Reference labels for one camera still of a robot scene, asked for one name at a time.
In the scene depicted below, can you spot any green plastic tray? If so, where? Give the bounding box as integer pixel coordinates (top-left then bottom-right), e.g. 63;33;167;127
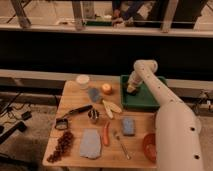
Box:
120;75;159;111

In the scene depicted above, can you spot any bunch of red grapes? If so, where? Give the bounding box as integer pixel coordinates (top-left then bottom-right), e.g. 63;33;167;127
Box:
47;131;74;163

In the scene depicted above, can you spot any blue grey cloth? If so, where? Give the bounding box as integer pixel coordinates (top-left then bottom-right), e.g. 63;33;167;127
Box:
80;129;101;159

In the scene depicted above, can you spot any black power adapter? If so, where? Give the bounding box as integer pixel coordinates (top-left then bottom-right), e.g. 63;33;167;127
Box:
21;111;32;121

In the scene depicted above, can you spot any black handled knife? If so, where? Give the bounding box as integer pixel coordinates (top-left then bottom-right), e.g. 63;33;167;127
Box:
62;105;93;118

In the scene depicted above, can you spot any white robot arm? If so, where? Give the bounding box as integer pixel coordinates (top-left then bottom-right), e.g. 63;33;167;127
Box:
127;60;204;171

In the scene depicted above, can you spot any orange carrot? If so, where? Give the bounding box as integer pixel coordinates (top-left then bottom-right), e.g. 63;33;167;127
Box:
102;122;110;146

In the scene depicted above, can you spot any blue sponge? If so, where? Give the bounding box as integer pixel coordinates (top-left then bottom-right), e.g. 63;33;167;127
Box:
122;117;135;136

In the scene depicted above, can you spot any black floor stand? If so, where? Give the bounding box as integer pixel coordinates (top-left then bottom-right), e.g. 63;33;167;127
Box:
0;121;27;144

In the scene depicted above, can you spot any white round cup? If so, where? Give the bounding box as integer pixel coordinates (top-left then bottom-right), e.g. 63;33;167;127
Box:
76;74;90;90

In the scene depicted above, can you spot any grey blue scraper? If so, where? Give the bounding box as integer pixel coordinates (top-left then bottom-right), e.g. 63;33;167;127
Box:
88;88;102;103

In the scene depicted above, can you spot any orange apple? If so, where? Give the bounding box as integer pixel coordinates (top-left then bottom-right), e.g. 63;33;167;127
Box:
101;83;112;95

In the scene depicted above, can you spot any orange red bowl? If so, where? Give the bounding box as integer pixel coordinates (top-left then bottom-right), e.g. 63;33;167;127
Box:
142;133;156;163

